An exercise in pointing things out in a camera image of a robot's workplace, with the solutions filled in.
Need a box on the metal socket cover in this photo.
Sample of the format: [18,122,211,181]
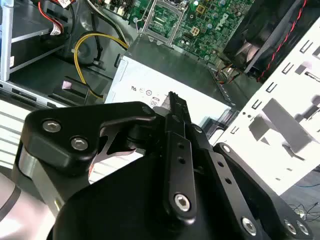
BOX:
[141,2,189,48]

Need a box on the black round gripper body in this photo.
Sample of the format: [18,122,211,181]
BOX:
[53,118,241,240]

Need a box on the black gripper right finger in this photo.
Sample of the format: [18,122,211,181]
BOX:
[179,94,315,240]

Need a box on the thin wire locking lever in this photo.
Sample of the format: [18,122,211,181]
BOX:
[134,15,150,35]

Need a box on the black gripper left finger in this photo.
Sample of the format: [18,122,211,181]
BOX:
[18,91,199,224]

